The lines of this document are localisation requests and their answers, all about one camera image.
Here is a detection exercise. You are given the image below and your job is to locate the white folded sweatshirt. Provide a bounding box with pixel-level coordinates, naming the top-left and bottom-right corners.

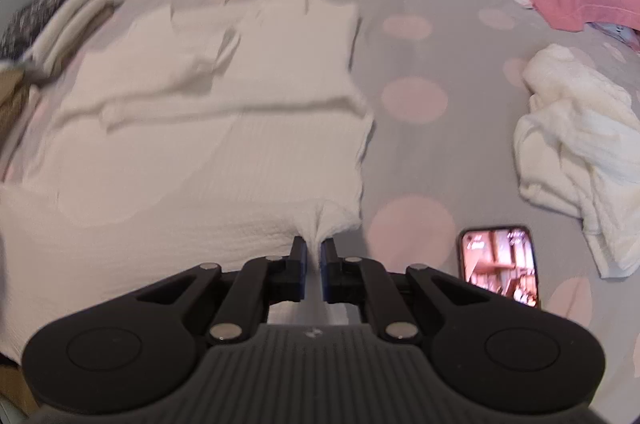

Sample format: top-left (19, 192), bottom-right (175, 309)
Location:
top-left (22, 0), bottom-right (90, 66)

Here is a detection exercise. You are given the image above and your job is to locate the black floral folded garment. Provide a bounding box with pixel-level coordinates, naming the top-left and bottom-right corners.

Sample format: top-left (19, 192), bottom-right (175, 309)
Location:
top-left (1, 0), bottom-right (66, 60)

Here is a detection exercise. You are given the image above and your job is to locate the beige folded garment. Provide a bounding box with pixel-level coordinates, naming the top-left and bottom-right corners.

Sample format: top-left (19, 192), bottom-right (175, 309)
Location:
top-left (40, 0), bottom-right (124, 78)

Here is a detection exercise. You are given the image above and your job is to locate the white textured top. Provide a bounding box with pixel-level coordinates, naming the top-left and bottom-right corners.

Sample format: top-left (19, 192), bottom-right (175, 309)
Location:
top-left (1, 0), bottom-right (373, 360)

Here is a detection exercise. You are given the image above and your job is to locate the smartphone with lit screen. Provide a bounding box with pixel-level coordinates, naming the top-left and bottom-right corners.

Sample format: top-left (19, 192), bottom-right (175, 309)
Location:
top-left (457, 225), bottom-right (540, 308)

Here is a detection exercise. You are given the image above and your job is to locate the crumpled white garment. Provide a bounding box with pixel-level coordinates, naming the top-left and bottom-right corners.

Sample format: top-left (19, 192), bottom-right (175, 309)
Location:
top-left (513, 44), bottom-right (639, 279)

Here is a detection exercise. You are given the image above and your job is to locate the grey pink-dotted bedspread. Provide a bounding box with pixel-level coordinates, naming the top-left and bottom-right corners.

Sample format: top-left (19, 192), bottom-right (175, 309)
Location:
top-left (88, 0), bottom-right (639, 410)

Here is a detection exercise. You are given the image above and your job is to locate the brown striped folded garment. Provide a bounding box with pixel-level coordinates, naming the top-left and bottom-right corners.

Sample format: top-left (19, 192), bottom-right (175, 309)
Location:
top-left (0, 64), bottom-right (38, 144)

